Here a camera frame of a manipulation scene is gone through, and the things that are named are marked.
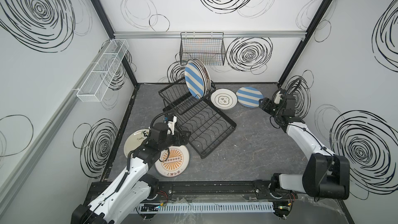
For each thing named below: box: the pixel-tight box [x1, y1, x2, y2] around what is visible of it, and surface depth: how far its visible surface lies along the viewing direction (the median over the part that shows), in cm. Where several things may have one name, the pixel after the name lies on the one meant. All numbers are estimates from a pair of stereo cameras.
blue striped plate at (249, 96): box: [235, 86, 264, 108], surface depth 115 cm
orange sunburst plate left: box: [154, 145, 191, 178], surface depth 83 cm
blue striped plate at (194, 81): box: [184, 62, 206, 100], surface depth 84 cm
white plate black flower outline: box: [210, 88, 238, 110], surface depth 113 cm
